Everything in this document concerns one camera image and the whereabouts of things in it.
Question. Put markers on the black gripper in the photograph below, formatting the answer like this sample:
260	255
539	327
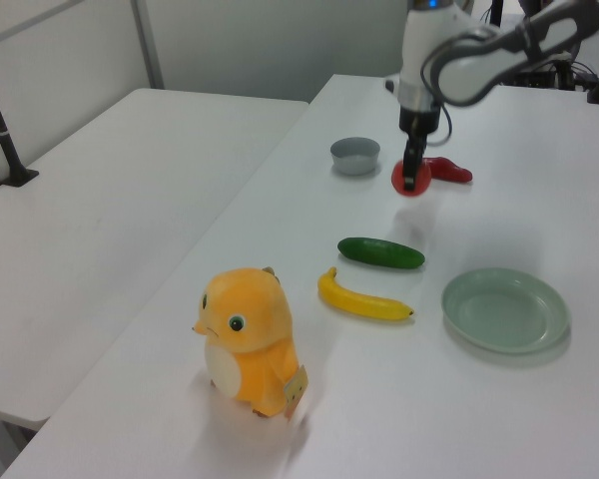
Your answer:
419	119

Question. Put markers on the red apple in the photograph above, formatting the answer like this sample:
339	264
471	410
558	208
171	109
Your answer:
398	177

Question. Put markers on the grey bowl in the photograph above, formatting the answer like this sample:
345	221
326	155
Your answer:
354	162

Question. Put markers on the red chili pepper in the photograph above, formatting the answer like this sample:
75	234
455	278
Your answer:
451	170

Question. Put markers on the green cucumber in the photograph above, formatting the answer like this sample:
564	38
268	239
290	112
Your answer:
379	253

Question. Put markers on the black electronics box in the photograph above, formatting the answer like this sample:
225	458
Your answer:
536	80

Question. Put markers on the yellow banana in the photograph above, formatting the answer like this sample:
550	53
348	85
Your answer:
359	302

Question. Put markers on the thin black upright pole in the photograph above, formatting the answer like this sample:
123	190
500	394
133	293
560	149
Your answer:
496	12

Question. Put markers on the pale green plate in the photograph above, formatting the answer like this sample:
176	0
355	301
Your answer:
504	312

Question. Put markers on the orange plush toy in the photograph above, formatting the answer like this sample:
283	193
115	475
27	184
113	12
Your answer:
249	319

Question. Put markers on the white side table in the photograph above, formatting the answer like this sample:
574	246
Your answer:
105	199

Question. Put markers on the black pole with flat base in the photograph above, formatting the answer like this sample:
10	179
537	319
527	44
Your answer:
2	135

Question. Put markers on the grey metal partition post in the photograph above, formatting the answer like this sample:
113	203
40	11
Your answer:
147	45

